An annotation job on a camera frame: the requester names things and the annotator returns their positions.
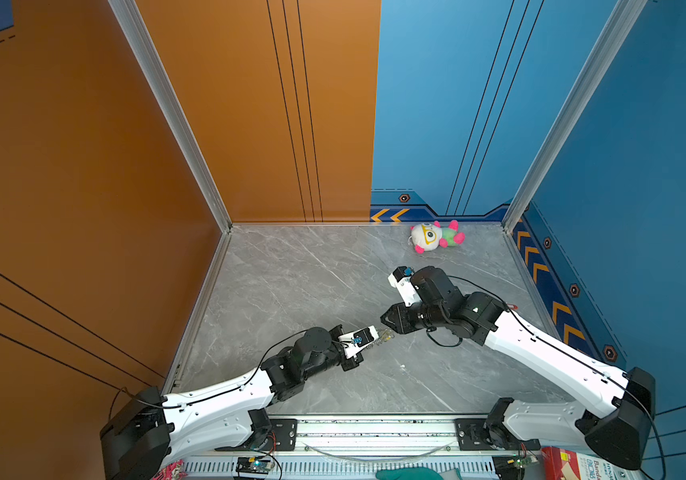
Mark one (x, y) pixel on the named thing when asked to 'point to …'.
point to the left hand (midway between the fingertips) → (370, 329)
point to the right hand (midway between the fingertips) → (381, 319)
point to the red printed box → (561, 463)
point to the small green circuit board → (254, 464)
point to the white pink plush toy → (427, 236)
